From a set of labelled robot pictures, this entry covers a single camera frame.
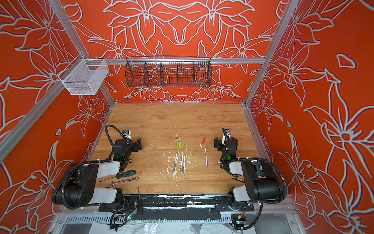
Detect white pen purple end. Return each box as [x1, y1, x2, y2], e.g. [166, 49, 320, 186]
[205, 148, 208, 167]

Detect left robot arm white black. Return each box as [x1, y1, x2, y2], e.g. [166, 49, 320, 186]
[52, 124, 142, 214]

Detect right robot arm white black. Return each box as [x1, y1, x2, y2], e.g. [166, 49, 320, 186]
[214, 128, 288, 210]

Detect white pen middle yellow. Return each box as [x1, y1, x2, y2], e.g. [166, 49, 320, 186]
[180, 153, 184, 174]

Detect white pen right green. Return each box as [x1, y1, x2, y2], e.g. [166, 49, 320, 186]
[183, 155, 186, 176]

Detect metal wrench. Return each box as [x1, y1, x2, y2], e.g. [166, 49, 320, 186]
[110, 176, 139, 187]

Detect yellow black pliers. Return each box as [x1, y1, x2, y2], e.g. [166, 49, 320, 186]
[232, 176, 244, 183]

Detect white mesh basket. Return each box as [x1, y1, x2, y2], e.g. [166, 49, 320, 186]
[58, 59, 109, 96]

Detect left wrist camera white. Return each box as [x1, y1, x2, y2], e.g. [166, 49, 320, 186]
[122, 130, 131, 139]

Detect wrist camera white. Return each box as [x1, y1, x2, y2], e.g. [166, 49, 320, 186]
[224, 129, 231, 139]
[122, 130, 131, 139]

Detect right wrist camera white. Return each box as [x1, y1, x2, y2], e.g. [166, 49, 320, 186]
[224, 129, 231, 139]

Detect green handle screwdriver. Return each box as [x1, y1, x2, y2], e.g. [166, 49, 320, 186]
[100, 170, 136, 182]

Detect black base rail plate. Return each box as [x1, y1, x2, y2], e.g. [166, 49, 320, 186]
[98, 193, 255, 214]

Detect black wire basket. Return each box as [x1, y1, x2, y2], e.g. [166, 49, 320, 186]
[125, 58, 213, 88]

